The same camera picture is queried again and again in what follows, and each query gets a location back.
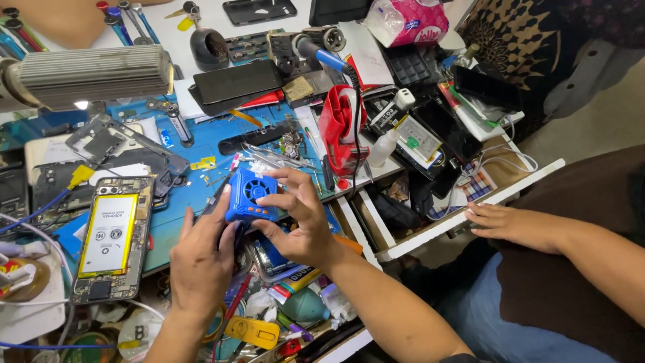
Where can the person's left hand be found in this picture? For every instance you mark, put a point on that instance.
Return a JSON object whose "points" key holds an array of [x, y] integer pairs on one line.
{"points": [[201, 267]]}

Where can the person's right hand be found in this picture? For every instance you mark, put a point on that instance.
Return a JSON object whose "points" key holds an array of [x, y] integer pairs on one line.
{"points": [[302, 227]]}

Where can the blue phone cooler fan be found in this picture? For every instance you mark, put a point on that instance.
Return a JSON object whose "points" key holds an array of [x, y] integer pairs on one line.
{"points": [[250, 194]]}

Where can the thin black phone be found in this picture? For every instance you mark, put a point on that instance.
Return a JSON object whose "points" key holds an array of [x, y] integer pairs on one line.
{"points": [[214, 199]]}

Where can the red pen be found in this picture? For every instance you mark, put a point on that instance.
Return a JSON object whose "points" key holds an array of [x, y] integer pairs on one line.
{"points": [[234, 307]]}

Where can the glue tube with yellow band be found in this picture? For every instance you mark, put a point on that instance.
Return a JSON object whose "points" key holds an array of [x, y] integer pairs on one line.
{"points": [[295, 285]]}

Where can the steel tweezers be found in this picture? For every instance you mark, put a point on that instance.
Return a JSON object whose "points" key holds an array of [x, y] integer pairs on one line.
{"points": [[274, 156]]}

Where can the teal rubber air blower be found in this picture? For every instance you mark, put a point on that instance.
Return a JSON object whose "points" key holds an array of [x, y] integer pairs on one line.
{"points": [[305, 305]]}

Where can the yellow plastic tool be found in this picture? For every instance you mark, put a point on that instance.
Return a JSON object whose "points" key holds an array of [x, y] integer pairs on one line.
{"points": [[252, 332]]}

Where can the open phone with yellow battery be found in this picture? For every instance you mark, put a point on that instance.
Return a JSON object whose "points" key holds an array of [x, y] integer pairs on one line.
{"points": [[111, 234]]}

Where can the long black phone strip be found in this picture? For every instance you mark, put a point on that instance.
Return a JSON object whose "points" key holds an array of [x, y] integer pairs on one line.
{"points": [[252, 140]]}

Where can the purple pen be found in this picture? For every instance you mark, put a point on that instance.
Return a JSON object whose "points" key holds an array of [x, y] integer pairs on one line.
{"points": [[295, 327]]}

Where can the red tape dispenser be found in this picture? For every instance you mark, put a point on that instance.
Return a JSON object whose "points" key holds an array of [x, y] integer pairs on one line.
{"points": [[340, 131]]}

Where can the small yellow sticker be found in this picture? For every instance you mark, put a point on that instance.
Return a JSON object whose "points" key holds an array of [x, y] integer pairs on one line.
{"points": [[204, 163]]}

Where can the white plastic squeeze bottle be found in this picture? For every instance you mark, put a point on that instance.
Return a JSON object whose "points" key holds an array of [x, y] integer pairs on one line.
{"points": [[383, 148]]}

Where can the blue repair mat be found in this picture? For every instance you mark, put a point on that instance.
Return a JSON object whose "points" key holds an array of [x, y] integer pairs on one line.
{"points": [[211, 128]]}

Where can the brown sponge pad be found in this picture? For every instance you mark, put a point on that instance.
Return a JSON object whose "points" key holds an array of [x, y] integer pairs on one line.
{"points": [[297, 88]]}

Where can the grey cylinder pen tool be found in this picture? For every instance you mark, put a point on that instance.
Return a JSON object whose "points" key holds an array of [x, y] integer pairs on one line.
{"points": [[180, 126]]}

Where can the opened phone with white label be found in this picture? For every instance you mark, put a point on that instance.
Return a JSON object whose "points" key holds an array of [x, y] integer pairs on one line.
{"points": [[418, 138]]}

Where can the white open drawer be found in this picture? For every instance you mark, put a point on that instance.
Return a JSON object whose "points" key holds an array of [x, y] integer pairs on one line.
{"points": [[453, 222]]}

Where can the black phone with dark screen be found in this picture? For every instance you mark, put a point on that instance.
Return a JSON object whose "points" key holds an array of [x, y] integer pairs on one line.
{"points": [[237, 80]]}

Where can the white charger plug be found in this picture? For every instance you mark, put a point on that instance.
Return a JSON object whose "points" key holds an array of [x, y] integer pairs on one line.
{"points": [[404, 98]]}

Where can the glossy black phone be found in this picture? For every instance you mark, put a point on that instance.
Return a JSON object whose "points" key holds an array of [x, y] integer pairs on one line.
{"points": [[448, 128]]}

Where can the checkered cloth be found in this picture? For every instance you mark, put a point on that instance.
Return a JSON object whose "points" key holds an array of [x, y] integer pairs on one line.
{"points": [[476, 184]]}

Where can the white paper sheet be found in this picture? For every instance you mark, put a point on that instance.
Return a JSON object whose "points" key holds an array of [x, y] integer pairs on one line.
{"points": [[365, 55]]}

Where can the black keypad tray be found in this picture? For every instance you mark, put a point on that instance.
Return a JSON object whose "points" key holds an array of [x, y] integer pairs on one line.
{"points": [[408, 65]]}

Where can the black round tip cleaner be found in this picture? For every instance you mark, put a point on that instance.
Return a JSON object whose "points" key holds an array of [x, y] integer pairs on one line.
{"points": [[209, 48]]}

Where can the old black phone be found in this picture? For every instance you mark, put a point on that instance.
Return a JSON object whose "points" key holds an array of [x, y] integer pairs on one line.
{"points": [[12, 194]]}

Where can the dark box at table edge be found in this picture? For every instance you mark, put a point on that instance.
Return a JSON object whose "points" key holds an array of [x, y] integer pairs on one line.
{"points": [[337, 11]]}

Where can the grey ribbed lamp head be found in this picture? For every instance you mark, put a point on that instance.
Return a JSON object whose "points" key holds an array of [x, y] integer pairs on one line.
{"points": [[95, 75]]}

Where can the black phone case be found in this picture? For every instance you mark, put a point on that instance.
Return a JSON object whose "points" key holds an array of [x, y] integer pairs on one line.
{"points": [[237, 11]]}

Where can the black phone on white box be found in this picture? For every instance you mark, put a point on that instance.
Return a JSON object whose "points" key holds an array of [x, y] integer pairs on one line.
{"points": [[483, 88]]}

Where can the pink tissue pack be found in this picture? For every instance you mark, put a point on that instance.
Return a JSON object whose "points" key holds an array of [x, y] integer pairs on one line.
{"points": [[408, 20]]}

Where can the keys with yellow tag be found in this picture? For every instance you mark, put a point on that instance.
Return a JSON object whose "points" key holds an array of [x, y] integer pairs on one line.
{"points": [[185, 17]]}

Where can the row of screwdrivers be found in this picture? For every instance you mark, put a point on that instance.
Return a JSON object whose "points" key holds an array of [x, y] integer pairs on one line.
{"points": [[123, 22]]}

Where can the brown patterned fabric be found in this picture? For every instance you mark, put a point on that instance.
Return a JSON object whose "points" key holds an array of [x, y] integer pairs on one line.
{"points": [[504, 35]]}

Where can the grey phone middle frame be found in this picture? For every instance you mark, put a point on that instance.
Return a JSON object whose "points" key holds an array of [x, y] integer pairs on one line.
{"points": [[151, 146]]}

